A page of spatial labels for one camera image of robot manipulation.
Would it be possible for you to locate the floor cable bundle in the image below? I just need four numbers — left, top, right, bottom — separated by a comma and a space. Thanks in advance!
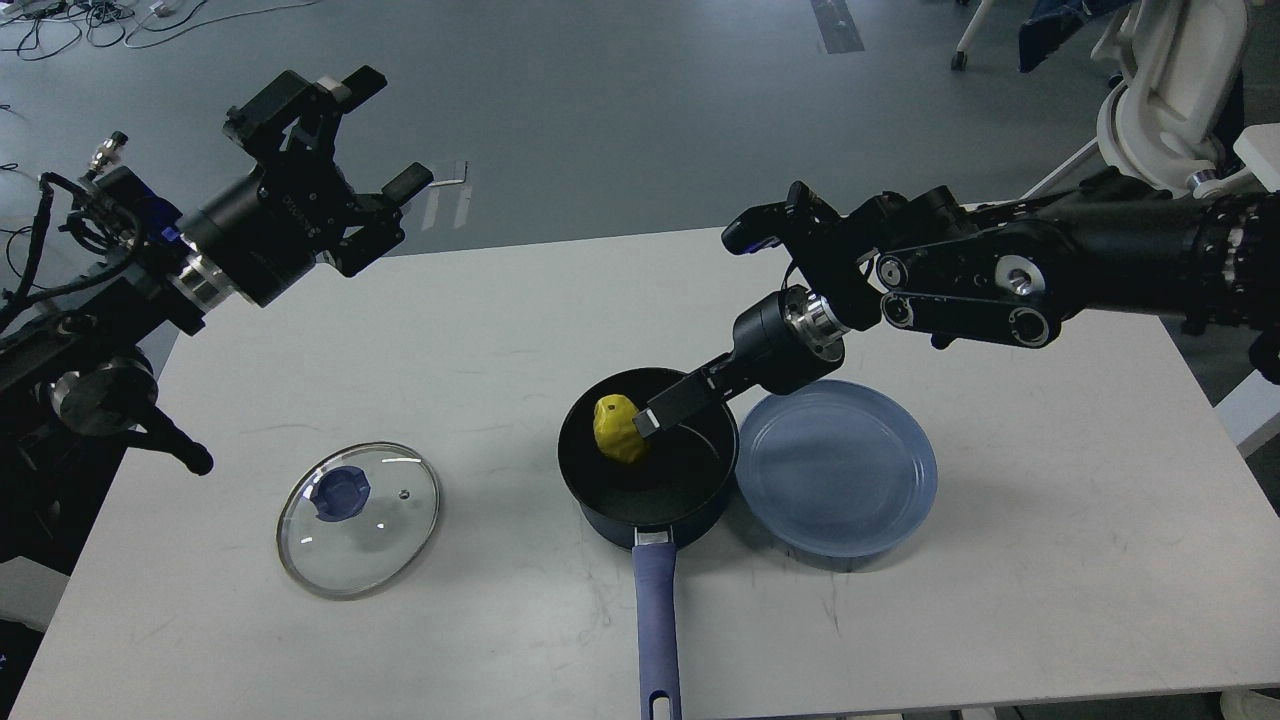
0, 0, 326, 64

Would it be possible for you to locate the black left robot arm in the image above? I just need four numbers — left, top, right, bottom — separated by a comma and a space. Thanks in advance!
1, 67, 433, 574

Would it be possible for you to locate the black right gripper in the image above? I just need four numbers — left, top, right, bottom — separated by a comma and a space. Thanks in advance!
632, 286, 847, 439

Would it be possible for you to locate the black floor cable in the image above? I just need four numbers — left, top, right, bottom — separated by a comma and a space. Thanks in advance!
0, 105, 41, 261

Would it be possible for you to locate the dark blue saucepan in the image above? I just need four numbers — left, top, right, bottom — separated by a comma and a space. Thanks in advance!
557, 366, 739, 719

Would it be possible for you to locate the white office chair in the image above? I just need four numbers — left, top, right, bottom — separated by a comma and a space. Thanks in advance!
951, 0, 1280, 201

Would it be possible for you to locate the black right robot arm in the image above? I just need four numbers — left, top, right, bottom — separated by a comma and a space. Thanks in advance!
634, 168, 1277, 438

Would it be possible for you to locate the blue cloth on chair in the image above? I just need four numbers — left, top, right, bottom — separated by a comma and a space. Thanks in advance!
1018, 1, 1126, 74

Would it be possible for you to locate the blue round plate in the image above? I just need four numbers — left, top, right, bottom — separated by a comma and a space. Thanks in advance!
736, 380, 940, 562

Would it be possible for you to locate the glass pot lid blue knob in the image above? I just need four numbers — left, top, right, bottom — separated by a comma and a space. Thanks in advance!
276, 442, 442, 600

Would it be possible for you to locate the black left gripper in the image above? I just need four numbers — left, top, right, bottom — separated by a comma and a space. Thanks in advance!
178, 65, 434, 306

